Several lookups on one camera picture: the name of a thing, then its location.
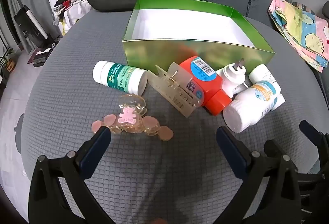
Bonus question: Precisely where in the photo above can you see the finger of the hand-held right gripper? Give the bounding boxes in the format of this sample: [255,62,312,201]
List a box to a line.
[299,120,329,176]
[264,139,284,161]

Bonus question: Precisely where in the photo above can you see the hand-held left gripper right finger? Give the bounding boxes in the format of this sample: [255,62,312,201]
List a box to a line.
[216,126,301,224]

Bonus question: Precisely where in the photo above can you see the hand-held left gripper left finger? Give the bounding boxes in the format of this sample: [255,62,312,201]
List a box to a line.
[28,125,112,224]

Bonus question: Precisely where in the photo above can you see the white bottle blue orange label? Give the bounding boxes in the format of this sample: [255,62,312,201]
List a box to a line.
[222,80,285,133]

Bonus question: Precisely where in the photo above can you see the pink bear hair clip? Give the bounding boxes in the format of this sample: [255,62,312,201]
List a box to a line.
[91,94,174,142]

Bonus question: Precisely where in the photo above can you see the orange bottle pink label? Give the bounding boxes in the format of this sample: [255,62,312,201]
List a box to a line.
[178,56,230,115]

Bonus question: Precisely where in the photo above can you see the white plug-in adapter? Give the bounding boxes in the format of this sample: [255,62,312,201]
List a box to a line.
[215,58,254,97]

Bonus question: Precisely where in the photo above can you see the small white bottle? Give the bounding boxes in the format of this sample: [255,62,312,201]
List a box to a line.
[249,63,281,91]

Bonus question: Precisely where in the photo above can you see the white bottle green label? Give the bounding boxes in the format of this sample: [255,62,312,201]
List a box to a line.
[93,60,148,95]

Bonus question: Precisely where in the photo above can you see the beige hair claw clip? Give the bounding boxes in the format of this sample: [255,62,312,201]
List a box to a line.
[146,62,203,119]

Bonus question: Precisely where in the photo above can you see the green cardboard box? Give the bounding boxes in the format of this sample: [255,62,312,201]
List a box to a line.
[122,0,276,72]

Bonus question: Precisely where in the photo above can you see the grey round object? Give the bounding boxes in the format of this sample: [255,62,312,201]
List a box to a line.
[14,112,27,155]

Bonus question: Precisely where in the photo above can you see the grey sofa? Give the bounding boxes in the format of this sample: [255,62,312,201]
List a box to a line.
[0,0,329,224]

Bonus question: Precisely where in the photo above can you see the cartoon printed blanket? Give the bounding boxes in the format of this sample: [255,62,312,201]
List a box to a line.
[268,0,329,73]

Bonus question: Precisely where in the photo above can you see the potted plant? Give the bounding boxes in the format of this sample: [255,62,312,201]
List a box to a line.
[0,47,17,81]

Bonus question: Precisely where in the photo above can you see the black monitor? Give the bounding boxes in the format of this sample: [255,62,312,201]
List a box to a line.
[13,5,49,48]

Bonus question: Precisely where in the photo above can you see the pile of clothes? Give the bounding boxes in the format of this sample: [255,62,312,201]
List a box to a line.
[53,0,92,37]

